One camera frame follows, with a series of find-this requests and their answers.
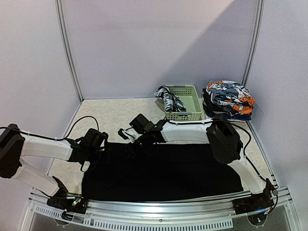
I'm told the dark folded clothes stack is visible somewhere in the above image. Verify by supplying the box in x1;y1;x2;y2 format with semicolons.
202;89;251;121

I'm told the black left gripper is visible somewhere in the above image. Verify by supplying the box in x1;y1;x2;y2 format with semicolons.
86;148;112;164

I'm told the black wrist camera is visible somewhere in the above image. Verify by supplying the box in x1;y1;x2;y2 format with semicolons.
118;114;154;142
79;128;109;149

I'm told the left corner wall post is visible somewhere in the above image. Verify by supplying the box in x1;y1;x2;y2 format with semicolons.
55;0;84;103

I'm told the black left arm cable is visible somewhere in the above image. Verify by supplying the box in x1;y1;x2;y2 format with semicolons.
0;115;100;142

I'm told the pale green plastic laundry basket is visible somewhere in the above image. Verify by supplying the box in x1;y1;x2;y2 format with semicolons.
165;85;204;121

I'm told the orange blue patterned folded garment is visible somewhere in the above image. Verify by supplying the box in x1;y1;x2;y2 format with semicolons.
205;80;256;116

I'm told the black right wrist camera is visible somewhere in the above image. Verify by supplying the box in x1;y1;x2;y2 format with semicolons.
118;114;154;142

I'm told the right corner wall post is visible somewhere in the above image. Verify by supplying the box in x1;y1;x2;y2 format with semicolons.
242;0;265;86

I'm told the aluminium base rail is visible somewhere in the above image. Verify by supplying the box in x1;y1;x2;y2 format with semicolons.
21;187;302;231

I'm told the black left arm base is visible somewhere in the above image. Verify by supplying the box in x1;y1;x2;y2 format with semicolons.
47;176;89;214

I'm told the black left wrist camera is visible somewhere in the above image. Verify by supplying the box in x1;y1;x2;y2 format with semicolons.
79;128;109;149

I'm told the corner wall post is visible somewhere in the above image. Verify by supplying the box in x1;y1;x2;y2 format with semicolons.
55;0;84;103
242;0;265;86

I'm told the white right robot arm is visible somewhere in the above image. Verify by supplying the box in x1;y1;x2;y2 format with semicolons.
128;114;268;210

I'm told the black t-shirt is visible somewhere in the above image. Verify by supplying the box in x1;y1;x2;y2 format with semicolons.
81;143;243;202

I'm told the black white patterned garment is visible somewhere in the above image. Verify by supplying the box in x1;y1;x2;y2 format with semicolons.
154;85;186;113

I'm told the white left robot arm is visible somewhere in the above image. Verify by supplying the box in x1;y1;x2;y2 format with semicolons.
0;124;108;209

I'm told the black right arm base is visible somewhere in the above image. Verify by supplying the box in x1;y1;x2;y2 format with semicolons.
232;181;278;215

